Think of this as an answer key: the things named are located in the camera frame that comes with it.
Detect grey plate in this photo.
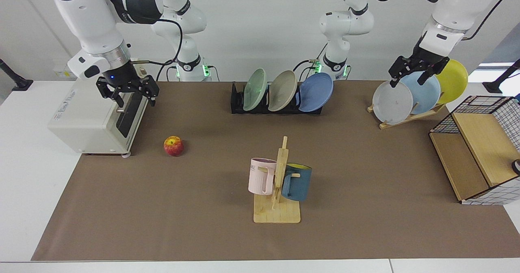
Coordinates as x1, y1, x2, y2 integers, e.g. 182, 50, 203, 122
372, 80, 414, 125

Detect dark teal cup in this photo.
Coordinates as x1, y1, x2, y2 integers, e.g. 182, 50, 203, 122
281, 163, 312, 202

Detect pale toaster oven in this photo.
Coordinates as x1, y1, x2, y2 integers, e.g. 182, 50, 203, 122
48, 64, 153, 158

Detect black dish rack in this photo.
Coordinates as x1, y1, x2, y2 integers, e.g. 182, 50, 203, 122
231, 82, 324, 115

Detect red yellow apple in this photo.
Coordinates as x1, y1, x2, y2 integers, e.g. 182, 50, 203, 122
164, 136, 184, 157

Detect white wall socket strip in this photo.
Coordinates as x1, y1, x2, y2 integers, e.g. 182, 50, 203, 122
53, 64, 78, 79

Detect wire basket with wooden floor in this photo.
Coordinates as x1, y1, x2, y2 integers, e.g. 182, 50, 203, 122
429, 95, 520, 206

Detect brown table cloth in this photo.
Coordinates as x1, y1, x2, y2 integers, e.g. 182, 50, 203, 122
31, 81, 520, 261

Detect yellow plate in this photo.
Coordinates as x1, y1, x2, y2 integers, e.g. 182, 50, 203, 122
431, 59, 468, 104

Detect beige plate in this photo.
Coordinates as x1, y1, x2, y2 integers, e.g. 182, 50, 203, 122
268, 70, 298, 112

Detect pale green plate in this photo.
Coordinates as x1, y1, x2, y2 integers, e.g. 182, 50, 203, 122
243, 68, 268, 111

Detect wooden cup stand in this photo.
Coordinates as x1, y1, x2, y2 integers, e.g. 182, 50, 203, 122
253, 136, 301, 224

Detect light blue plate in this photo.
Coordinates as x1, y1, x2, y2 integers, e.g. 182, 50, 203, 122
400, 71, 441, 115

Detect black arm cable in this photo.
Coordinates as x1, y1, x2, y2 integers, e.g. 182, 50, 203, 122
130, 18, 183, 66
366, 0, 514, 41

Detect pink cup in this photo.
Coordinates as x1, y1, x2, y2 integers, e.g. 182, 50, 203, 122
248, 158, 277, 195

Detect wooden plate stand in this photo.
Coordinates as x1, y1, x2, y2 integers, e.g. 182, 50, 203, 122
367, 102, 446, 130

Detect black pole stand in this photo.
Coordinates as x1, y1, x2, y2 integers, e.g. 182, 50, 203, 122
483, 59, 520, 94
0, 58, 34, 91

